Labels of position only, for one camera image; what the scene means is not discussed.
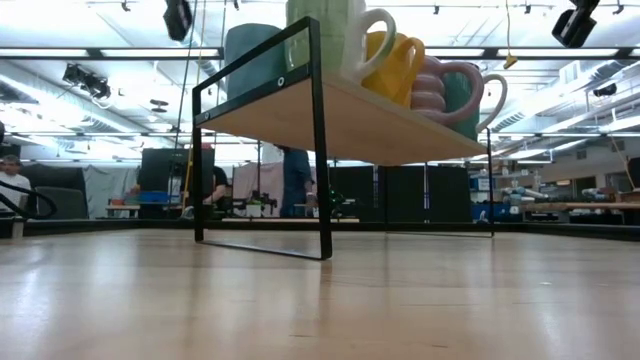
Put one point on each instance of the yellow pole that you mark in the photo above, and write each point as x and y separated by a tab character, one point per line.
188	170

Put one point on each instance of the pink cloth cover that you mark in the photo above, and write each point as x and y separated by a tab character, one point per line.
250	180

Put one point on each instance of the blue storage bins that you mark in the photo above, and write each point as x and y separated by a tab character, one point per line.
480	212

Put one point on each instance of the wooden shelf with black frame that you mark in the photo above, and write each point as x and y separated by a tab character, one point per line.
350	125

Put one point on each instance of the dark grey chair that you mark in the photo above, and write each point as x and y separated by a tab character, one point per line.
65	202

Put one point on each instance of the green and white mug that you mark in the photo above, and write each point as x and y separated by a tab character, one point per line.
332	35

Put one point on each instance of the light blue mug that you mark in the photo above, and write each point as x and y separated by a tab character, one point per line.
250	60

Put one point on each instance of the blue box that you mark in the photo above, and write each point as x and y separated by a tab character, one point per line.
152	197

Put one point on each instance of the teal glazed ceramic mug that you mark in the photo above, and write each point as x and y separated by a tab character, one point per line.
462	115

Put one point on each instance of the person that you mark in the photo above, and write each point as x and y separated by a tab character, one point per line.
15	185
220	182
297	180

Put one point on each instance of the white cloth cover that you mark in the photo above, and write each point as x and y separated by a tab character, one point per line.
105	190

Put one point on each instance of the small black ceiling device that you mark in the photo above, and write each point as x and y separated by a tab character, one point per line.
605	90

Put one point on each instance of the pink ribbed mug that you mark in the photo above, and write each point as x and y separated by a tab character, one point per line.
427	95

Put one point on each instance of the black ceiling-mounted device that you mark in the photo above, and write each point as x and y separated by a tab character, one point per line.
87	82

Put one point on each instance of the round ceiling disks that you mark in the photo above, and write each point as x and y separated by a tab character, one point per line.
159	102

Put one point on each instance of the grey background robot arm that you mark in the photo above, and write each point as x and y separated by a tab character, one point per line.
520	192

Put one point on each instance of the yellow faceted ceramic mug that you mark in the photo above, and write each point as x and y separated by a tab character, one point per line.
395	75

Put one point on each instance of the wooden background table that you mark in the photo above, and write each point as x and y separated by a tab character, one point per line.
575	205

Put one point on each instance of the black partition panels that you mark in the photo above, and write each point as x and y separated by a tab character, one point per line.
400	195

